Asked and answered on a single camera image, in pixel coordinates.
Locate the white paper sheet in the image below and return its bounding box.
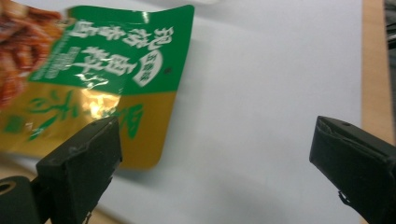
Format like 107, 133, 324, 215
6, 0, 364, 224

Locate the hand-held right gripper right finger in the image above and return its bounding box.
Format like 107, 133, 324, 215
309, 115, 396, 224

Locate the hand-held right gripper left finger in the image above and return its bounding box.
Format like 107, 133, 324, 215
35, 116, 123, 224

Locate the green and gold snack packet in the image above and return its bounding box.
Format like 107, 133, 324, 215
0, 0, 195, 171

